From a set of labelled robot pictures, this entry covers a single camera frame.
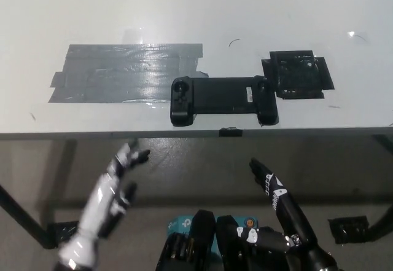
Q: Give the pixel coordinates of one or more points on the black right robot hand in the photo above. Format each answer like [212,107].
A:
[291,209]

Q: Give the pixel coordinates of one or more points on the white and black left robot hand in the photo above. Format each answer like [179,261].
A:
[101,197]

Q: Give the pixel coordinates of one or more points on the black game controller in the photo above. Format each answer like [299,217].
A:
[221,96]

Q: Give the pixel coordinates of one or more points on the black robot torso blocks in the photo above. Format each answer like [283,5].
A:
[202,228]

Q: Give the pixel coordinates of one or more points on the black floor tape patch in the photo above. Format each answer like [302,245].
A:
[66,232]
[348,229]

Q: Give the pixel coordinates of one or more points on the black metal table leg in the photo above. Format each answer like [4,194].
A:
[21,215]

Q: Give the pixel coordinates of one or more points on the teal router box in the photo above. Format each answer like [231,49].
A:
[181,223]

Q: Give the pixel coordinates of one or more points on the small black tape piece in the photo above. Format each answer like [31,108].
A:
[230,132]

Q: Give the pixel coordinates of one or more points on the black tape square patch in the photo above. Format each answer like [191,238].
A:
[298,74]

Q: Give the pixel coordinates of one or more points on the grey duct tape patch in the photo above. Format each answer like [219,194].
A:
[122,74]

